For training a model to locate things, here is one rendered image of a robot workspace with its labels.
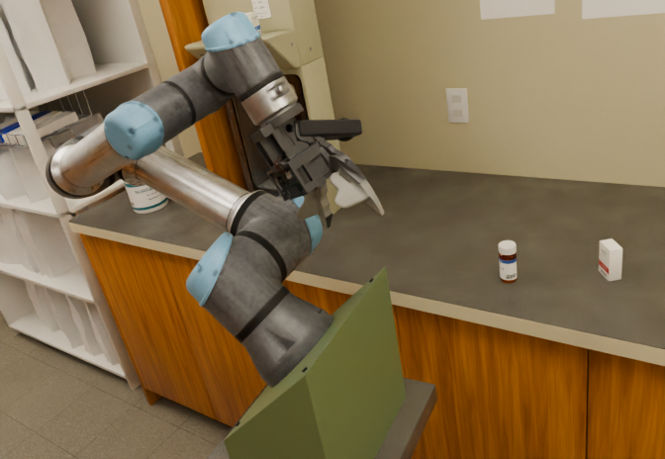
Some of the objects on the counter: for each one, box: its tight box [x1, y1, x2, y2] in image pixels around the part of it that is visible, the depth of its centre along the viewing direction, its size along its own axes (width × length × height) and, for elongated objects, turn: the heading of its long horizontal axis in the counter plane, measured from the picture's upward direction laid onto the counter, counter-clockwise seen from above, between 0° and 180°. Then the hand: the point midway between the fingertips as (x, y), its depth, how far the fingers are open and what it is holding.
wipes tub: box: [124, 181, 168, 214], centre depth 211 cm, size 13×13×15 cm
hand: (357, 220), depth 90 cm, fingers open, 14 cm apart
